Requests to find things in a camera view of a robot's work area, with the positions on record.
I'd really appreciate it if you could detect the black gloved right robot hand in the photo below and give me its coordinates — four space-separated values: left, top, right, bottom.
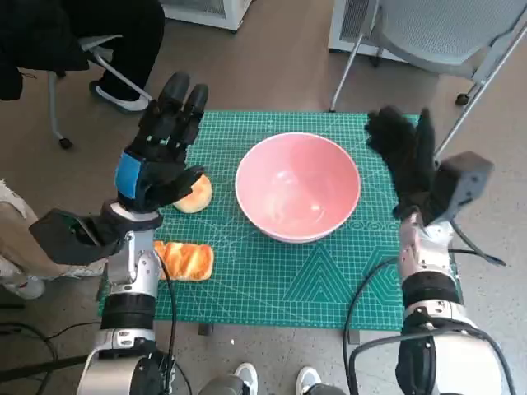
365 105 438 226

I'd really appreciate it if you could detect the black left robot hand blue tape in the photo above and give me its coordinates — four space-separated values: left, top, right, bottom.
113 72 210 213

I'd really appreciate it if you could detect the round toy bread bun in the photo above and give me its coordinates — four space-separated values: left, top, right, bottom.
171 174 213 214

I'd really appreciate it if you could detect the braided rectangular toy bread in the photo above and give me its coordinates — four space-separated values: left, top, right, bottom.
152 241 215 282

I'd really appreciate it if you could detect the pink bowl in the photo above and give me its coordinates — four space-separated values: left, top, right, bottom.
234 132 362 244

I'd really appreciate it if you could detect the grey mesh office chair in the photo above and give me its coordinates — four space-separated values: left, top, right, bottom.
329 0 527 165

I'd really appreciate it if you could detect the white cabinet with perforated side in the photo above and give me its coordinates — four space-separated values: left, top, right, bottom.
328 0 407 63

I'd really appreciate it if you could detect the person in beige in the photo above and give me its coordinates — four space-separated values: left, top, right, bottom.
0 179 109 300

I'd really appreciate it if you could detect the white cabinet with glass front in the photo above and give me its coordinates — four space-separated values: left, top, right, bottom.
158 0 256 32

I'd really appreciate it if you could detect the green cutting mat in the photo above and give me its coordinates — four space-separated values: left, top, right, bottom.
97 109 459 331

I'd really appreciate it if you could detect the person in black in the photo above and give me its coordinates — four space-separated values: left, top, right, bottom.
0 0 166 113

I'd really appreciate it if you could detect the white shoe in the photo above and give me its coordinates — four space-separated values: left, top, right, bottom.
296 365 322 395
234 362 259 395

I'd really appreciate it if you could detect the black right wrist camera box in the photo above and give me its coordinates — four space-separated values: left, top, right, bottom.
427 151 495 225

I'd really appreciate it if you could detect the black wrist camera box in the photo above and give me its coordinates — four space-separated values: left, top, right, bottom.
427 151 495 225
28 208 124 267

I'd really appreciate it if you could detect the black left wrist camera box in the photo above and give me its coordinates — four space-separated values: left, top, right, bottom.
28 208 124 267

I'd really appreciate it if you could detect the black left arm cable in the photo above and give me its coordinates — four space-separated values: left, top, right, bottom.
155 246 181 395

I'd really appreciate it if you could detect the grey metal frame chair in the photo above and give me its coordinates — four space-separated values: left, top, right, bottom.
48 35 154 150

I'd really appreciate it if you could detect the black floor cable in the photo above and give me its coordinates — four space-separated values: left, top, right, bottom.
0 320 102 395

